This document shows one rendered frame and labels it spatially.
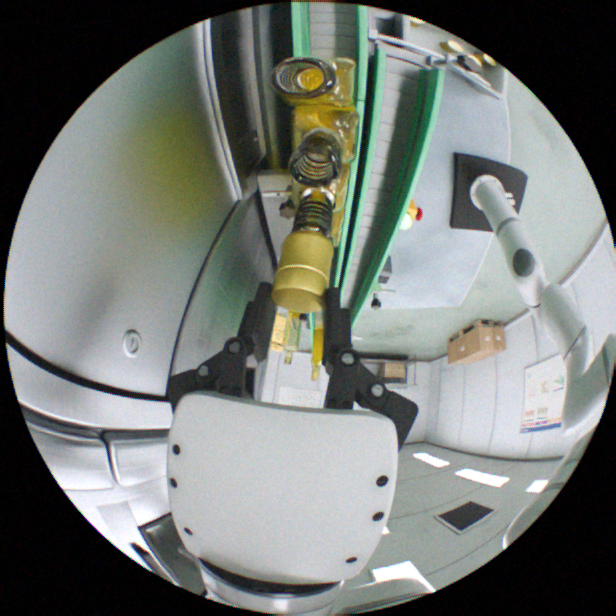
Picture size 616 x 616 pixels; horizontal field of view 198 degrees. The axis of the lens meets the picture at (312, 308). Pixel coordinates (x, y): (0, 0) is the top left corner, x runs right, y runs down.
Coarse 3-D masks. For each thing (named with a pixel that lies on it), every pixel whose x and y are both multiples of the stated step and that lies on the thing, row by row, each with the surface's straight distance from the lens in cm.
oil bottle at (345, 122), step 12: (300, 108) 19; (312, 108) 18; (324, 108) 18; (336, 108) 19; (348, 108) 20; (300, 120) 17; (312, 120) 16; (324, 120) 16; (336, 120) 16; (348, 120) 17; (300, 132) 17; (336, 132) 16; (348, 132) 16; (348, 144) 17; (348, 156) 17
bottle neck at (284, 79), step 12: (288, 60) 11; (300, 60) 11; (312, 60) 11; (276, 72) 11; (288, 72) 12; (300, 72) 15; (324, 72) 11; (276, 84) 11; (288, 84) 12; (300, 84) 15; (324, 84) 11; (336, 84) 15; (288, 96) 11; (300, 96) 11; (312, 96) 11
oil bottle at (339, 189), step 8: (344, 168) 20; (344, 176) 19; (296, 184) 19; (336, 184) 18; (344, 184) 19; (296, 192) 19; (336, 192) 19; (344, 192) 19; (296, 200) 20; (336, 200) 19; (344, 200) 20; (336, 208) 20
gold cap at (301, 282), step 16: (288, 240) 14; (304, 240) 13; (320, 240) 13; (288, 256) 12; (304, 256) 12; (320, 256) 12; (288, 272) 12; (304, 272) 11; (320, 272) 12; (272, 288) 12; (288, 288) 11; (304, 288) 11; (320, 288) 11; (288, 304) 13; (304, 304) 12; (320, 304) 12
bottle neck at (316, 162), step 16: (320, 128) 16; (304, 144) 12; (320, 144) 12; (336, 144) 13; (304, 160) 14; (320, 160) 15; (336, 160) 12; (304, 176) 13; (320, 176) 13; (336, 176) 12
